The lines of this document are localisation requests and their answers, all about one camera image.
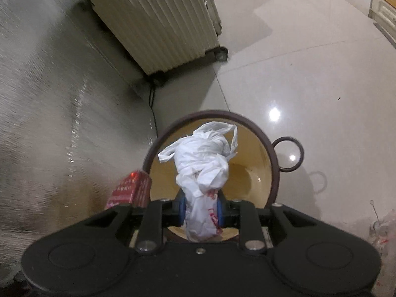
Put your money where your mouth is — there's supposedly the red cigarette pack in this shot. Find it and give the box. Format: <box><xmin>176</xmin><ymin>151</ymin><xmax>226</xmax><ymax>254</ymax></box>
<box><xmin>105</xmin><ymin>170</ymin><xmax>152</xmax><ymax>209</ymax></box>

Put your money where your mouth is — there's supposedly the white plastic bag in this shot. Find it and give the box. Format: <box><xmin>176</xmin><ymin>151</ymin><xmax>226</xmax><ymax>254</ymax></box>
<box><xmin>158</xmin><ymin>121</ymin><xmax>238</xmax><ymax>242</ymax></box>

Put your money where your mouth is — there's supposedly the clear zip bag orange edge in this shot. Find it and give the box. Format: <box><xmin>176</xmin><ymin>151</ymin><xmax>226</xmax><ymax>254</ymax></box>
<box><xmin>370</xmin><ymin>200</ymin><xmax>395</xmax><ymax>262</ymax></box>

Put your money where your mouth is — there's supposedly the beige ribbed suitcase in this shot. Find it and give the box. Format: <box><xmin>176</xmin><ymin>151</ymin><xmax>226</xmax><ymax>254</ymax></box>
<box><xmin>89</xmin><ymin>0</ymin><xmax>228</xmax><ymax>86</ymax></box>

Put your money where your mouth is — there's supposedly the brown-rimmed yellow trash bin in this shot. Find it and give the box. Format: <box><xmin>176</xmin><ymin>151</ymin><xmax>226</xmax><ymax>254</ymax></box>
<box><xmin>143</xmin><ymin>110</ymin><xmax>304</xmax><ymax>242</ymax></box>

